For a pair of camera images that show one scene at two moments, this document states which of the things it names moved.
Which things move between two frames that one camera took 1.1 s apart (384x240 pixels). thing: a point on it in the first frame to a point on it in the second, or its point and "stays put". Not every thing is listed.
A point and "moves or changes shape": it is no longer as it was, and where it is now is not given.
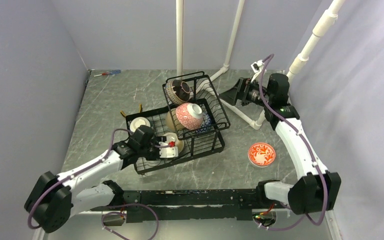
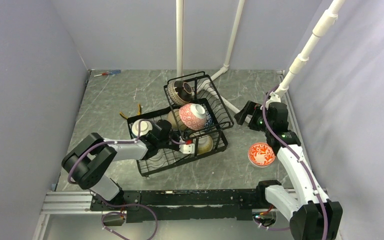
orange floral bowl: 261,155 stays put
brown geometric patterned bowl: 178,91 stays put
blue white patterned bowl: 206,125 moves or changes shape
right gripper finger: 234,95 to 247,109
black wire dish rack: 187,126 stays put
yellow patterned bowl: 173,137 moves or changes shape
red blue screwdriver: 112,72 stays put
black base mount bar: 186,205 stays put
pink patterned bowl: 189,115 moves or changes shape
